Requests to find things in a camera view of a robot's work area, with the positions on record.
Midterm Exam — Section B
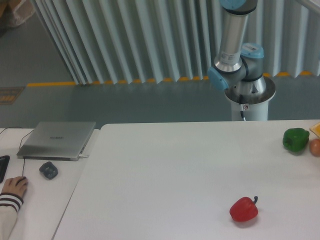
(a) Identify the person's right hand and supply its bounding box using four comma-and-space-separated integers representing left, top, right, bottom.
1, 176, 28, 199

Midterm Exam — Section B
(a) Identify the black computer mouse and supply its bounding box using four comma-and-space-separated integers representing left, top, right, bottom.
15, 176, 28, 187

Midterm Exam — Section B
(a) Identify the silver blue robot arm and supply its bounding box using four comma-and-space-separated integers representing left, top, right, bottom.
207, 0, 320, 91

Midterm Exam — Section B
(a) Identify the striped sleeve forearm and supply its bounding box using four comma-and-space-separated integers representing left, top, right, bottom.
0, 192, 24, 240

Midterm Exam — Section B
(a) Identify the black keyboard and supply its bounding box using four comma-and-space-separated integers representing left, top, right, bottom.
0, 155, 10, 183

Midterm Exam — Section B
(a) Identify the dark earbuds case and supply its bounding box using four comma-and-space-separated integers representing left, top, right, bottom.
39, 161, 59, 180

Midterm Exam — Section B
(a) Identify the silver closed laptop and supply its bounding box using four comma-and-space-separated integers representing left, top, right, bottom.
16, 121, 96, 161

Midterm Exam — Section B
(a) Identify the white folding partition screen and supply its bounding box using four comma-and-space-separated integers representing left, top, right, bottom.
32, 0, 320, 85

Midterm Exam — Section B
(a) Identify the red bell pepper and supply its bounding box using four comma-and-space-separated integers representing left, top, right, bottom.
229, 196, 259, 222

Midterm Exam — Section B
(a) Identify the green bell pepper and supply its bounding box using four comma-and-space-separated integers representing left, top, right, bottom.
282, 128, 310, 153

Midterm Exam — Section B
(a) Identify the yellow tray corner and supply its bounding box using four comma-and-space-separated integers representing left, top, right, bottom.
309, 122, 320, 138

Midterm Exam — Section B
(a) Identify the black mouse cable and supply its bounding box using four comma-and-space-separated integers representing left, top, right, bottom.
0, 126, 39, 178

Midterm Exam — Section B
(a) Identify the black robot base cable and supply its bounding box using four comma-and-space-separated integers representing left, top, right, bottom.
238, 93, 247, 122

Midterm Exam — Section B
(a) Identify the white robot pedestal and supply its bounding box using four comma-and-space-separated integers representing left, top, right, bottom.
229, 100, 269, 121

